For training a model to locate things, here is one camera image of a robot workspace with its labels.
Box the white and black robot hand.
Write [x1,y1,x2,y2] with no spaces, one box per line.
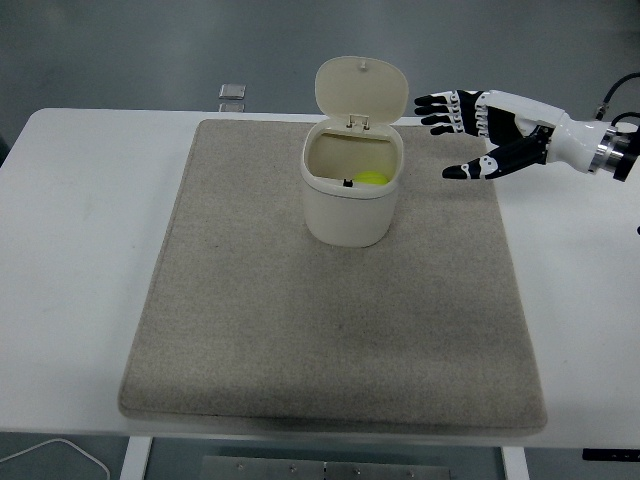
[413,89,612,182]

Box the cream plastic bin with lid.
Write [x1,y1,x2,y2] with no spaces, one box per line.
[299,56,409,249]

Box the beige fabric mat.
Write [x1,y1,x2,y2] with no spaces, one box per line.
[117,118,549,434]

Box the white table leg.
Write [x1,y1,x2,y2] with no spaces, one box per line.
[500,445,529,480]
[119,435,154,480]

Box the black control panel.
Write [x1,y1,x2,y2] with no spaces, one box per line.
[582,448,640,462]

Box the grey metal plate with screws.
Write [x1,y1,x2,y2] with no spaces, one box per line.
[200,455,454,480]

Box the white cable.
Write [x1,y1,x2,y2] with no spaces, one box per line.
[0,437,110,480]

